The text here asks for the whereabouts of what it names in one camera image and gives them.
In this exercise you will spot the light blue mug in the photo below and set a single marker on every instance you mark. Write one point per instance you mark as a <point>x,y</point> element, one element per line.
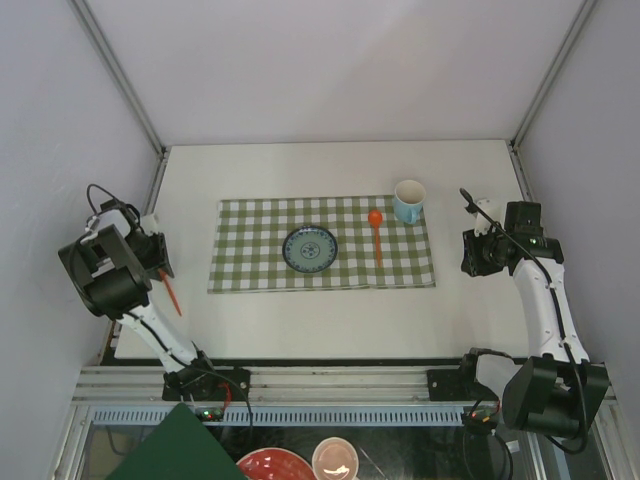
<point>409,196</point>

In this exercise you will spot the perforated grey cable tray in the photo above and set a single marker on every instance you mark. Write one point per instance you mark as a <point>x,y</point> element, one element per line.
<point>292,416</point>

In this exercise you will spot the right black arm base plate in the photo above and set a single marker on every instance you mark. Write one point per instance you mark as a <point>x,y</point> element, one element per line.
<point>449,385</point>

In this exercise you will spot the green board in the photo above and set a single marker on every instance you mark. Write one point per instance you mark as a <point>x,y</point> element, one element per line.
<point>180,447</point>

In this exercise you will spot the blue patterned plate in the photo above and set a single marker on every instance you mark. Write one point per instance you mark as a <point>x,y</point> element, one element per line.
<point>310,249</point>

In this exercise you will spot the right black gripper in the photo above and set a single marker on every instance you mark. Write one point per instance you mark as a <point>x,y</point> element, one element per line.
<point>472,264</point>

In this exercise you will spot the red plate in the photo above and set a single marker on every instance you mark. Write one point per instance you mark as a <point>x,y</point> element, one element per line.
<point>273,463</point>

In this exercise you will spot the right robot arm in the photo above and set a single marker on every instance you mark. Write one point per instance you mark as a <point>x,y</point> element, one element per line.
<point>558,390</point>

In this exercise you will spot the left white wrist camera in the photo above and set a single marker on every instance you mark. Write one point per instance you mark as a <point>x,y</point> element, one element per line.
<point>150,224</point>

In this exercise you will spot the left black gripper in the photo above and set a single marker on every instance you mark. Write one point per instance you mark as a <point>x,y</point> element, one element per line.
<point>158,260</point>

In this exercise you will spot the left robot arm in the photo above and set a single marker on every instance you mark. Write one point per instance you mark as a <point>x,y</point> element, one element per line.
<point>113,266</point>

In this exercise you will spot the pink bowl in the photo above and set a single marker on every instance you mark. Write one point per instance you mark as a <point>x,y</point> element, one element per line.
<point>335,458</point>

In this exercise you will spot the aluminium frame rail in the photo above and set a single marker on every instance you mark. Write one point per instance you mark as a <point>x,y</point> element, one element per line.
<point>142,385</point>

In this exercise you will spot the orange plastic spoon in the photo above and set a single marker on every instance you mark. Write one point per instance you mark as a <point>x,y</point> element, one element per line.
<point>375,219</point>

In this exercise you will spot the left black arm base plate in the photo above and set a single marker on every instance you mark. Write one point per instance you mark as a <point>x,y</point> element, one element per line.
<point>235,385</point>

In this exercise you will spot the green white checkered cloth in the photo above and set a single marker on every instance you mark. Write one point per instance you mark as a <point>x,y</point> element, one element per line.
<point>247,253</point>

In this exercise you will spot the orange plastic fork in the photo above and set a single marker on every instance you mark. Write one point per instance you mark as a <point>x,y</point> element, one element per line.
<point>171,292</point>

